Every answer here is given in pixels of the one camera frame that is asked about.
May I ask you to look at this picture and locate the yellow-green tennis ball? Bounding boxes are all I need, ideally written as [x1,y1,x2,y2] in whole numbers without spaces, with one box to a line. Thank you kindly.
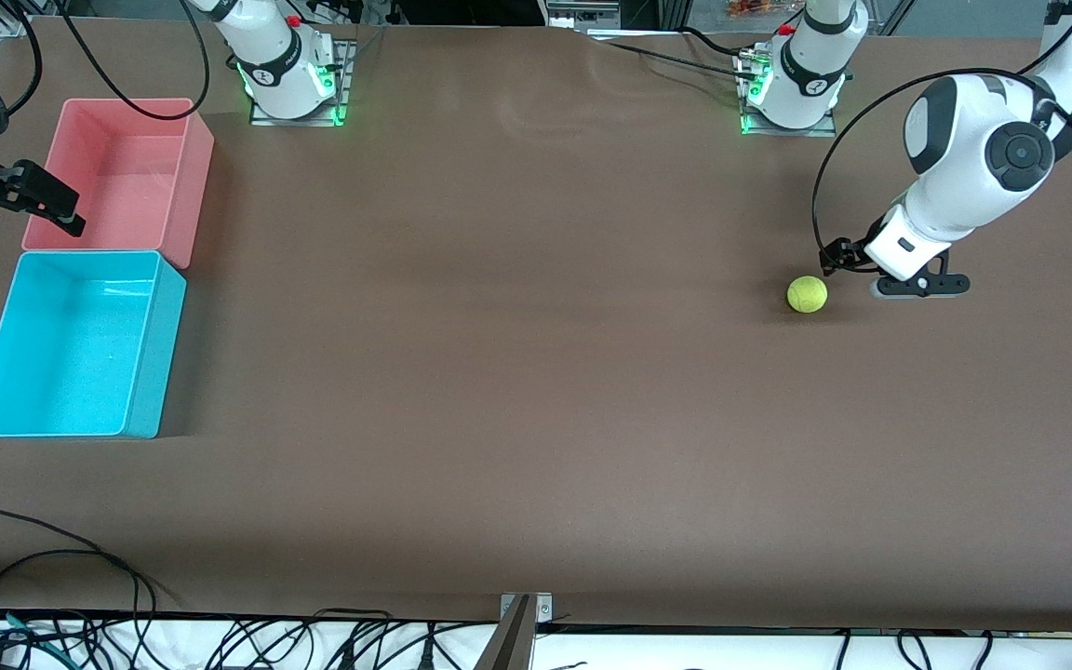
[786,275,828,315]

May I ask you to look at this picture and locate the pink plastic bin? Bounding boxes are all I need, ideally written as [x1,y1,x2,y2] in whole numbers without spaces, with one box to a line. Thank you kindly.
[20,97,216,271]

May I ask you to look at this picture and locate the blue plastic bin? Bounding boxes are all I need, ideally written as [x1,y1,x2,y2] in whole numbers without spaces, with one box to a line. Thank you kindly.
[0,249,189,440]

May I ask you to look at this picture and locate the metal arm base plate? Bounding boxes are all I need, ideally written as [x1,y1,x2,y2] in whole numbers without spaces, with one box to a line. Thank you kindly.
[250,41,353,127]
[737,51,838,138]

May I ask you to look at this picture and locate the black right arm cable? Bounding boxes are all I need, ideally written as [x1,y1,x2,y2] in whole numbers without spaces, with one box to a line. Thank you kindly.
[50,0,211,121]

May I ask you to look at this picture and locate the black cable to arm base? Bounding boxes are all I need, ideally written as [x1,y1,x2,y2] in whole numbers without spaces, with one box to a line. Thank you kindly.
[603,40,760,80]
[682,26,756,57]

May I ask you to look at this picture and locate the teal cable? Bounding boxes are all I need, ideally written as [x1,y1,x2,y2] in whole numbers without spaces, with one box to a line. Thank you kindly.
[0,607,67,657]

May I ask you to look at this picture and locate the silver metal bracket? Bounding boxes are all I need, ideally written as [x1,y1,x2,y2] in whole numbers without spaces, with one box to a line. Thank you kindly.
[500,593,554,623]

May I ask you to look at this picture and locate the dark grey camera stand bar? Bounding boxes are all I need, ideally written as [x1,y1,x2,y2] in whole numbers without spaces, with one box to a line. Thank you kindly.
[473,596,537,670]

